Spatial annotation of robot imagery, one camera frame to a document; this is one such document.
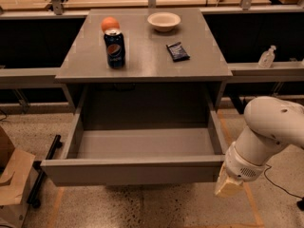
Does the black floor cable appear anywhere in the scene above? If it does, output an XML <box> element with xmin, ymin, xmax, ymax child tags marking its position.
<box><xmin>263</xmin><ymin>163</ymin><xmax>304</xmax><ymax>200</ymax></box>

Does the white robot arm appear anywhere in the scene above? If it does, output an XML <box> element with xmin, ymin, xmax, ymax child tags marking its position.
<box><xmin>215</xmin><ymin>97</ymin><xmax>304</xmax><ymax>198</ymax></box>

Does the dark blue snack packet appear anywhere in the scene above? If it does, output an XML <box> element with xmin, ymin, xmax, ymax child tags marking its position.
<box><xmin>166</xmin><ymin>42</ymin><xmax>190</xmax><ymax>62</ymax></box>

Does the black metal stand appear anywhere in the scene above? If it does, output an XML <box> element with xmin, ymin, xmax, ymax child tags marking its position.
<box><xmin>27</xmin><ymin>134</ymin><xmax>64</xmax><ymax>209</ymax></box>

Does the grey top drawer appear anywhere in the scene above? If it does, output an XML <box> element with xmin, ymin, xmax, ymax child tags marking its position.
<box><xmin>41</xmin><ymin>85</ymin><xmax>227</xmax><ymax>186</ymax></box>

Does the brown cardboard box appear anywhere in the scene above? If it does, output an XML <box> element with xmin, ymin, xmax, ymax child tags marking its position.
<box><xmin>0</xmin><ymin>127</ymin><xmax>35</xmax><ymax>228</ymax></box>

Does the grey drawer cabinet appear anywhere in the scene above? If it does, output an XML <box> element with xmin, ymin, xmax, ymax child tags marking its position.
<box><xmin>56</xmin><ymin>9</ymin><xmax>231</xmax><ymax>109</ymax></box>

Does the clear sanitizer bottle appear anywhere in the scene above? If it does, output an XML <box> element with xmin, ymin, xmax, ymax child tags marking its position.
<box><xmin>258</xmin><ymin>45</ymin><xmax>276</xmax><ymax>68</ymax></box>

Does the orange fruit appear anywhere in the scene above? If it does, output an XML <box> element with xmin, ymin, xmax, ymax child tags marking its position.
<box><xmin>101</xmin><ymin>16</ymin><xmax>120</xmax><ymax>32</ymax></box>

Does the grey metal rail frame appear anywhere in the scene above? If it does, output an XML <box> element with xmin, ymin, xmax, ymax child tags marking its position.
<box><xmin>1</xmin><ymin>6</ymin><xmax>304</xmax><ymax>94</ymax></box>

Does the blue pepsi can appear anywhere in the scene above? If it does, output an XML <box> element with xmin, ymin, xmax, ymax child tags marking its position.
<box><xmin>104</xmin><ymin>28</ymin><xmax>125</xmax><ymax>69</ymax></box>

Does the white bowl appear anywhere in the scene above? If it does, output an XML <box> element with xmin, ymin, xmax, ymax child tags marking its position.
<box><xmin>147</xmin><ymin>12</ymin><xmax>181</xmax><ymax>32</ymax></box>

